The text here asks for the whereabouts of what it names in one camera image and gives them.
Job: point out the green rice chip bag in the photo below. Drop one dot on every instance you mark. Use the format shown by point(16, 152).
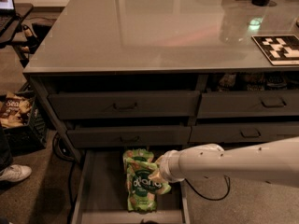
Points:
point(139, 174)
point(145, 203)
point(137, 156)

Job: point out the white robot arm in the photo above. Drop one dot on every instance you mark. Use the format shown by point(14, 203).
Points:
point(274, 162)

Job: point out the middle left drawer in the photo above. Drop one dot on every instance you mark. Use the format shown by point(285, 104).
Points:
point(168, 135)

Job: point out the middle right drawer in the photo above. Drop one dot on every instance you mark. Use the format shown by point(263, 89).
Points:
point(243, 132)

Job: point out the open bottom left drawer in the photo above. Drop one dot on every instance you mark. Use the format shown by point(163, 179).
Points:
point(102, 195)

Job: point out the top right drawer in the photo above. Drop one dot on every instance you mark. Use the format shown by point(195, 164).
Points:
point(242, 104)

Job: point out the top left drawer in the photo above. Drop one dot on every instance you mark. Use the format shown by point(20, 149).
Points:
point(124, 104)

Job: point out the grey drawer cabinet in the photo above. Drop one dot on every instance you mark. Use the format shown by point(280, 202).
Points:
point(154, 45)

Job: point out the snack packs in top drawer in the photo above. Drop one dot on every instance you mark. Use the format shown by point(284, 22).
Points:
point(254, 81)

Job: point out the brown snack bag in crate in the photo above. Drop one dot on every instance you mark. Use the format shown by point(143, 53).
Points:
point(15, 110)

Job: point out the black plastic crate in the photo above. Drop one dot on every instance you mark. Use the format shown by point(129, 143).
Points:
point(32, 135)

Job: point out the white sneaker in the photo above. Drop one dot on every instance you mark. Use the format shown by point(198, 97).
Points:
point(15, 173)

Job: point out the dark trouser leg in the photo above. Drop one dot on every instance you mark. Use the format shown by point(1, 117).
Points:
point(5, 153)

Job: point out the black white marker board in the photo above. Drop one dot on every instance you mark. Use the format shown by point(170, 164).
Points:
point(279, 49)

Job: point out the dark bottle by desk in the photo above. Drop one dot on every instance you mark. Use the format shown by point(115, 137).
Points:
point(32, 42)

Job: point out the laptop computer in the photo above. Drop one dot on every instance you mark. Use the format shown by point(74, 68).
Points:
point(7, 14)

